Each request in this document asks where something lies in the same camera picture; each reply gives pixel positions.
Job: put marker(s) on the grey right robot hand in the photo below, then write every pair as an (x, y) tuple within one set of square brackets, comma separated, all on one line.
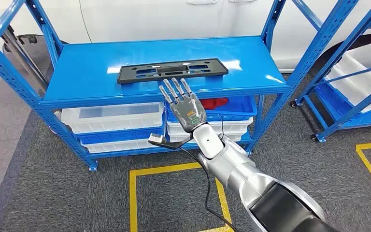
[(188, 112)]

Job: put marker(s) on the black plastic plate bracket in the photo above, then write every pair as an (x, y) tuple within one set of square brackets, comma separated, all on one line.
[(131, 76)]

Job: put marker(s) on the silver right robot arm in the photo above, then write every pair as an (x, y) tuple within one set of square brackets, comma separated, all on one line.
[(236, 166)]

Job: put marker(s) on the red plastic part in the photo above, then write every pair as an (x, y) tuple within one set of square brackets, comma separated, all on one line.
[(214, 103)]

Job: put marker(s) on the blue metal shelf rack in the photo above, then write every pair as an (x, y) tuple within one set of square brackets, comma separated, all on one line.
[(342, 118), (86, 70)]

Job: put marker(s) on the large white plastic bin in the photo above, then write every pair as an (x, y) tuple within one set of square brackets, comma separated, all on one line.
[(115, 120)]

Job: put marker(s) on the white car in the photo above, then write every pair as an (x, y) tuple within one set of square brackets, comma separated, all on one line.
[(140, 19)]

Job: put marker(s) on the grey metal bar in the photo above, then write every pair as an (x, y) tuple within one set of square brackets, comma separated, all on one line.
[(22, 54)]

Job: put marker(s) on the white divided plastic bin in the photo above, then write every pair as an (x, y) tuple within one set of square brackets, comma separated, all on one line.
[(361, 76)]

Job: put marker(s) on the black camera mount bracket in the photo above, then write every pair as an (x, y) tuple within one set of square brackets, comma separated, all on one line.
[(172, 145)]

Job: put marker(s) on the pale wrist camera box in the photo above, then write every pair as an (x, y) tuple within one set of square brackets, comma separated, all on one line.
[(156, 139)]

